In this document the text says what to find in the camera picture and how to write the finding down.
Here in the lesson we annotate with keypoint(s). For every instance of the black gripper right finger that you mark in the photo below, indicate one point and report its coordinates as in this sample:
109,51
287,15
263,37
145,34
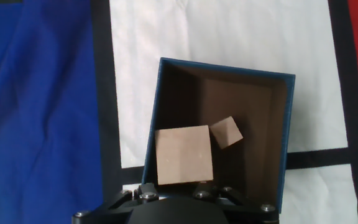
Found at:
247,208

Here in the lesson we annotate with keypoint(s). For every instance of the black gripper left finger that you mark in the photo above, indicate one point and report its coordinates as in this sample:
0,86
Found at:
120,202

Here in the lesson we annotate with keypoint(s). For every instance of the large wooden cube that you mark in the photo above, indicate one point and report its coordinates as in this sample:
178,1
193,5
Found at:
183,155

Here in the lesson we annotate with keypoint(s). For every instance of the small wooden cube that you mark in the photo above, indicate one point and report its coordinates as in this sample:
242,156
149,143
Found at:
226,132

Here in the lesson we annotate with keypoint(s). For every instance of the dark blue gift box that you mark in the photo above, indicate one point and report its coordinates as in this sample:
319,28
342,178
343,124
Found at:
244,102

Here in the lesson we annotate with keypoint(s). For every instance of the colour block patterned cloth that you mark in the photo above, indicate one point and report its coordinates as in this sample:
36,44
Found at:
42,124

